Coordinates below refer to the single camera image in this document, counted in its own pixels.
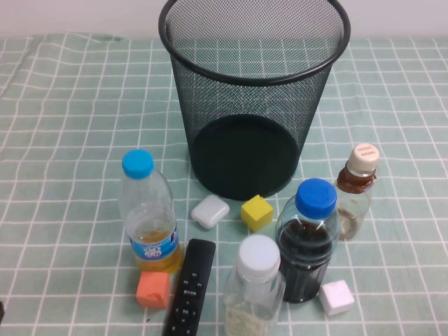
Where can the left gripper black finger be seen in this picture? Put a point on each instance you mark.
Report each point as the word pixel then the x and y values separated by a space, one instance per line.
pixel 1 312

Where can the white-capped clear bottle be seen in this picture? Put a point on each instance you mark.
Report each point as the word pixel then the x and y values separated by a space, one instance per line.
pixel 257 259

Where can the beige-capped bottle brown label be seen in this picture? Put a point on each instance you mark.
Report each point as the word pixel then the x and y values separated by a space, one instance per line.
pixel 364 159

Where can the black mesh wastebasket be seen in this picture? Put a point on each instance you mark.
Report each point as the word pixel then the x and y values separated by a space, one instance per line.
pixel 245 164

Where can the orange cube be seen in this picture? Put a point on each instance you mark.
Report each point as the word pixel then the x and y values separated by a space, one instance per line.
pixel 152 290

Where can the light-blue-capped bottle yellow liquid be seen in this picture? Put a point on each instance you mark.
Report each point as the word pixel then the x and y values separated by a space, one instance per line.
pixel 150 224

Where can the black remote control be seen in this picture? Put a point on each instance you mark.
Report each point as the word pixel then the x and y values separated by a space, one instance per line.
pixel 192 280

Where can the green checked tablecloth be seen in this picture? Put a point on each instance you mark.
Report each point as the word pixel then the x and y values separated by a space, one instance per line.
pixel 70 105

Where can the white earbud case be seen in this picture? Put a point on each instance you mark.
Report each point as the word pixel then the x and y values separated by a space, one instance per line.
pixel 209 211

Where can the yellow cube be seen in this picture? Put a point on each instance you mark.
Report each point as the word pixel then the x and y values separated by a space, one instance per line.
pixel 256 213

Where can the blue-capped bottle dark liquid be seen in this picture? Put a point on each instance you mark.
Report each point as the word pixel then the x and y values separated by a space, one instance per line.
pixel 308 245

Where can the white cube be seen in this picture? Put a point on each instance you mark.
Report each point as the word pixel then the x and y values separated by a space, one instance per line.
pixel 336 297

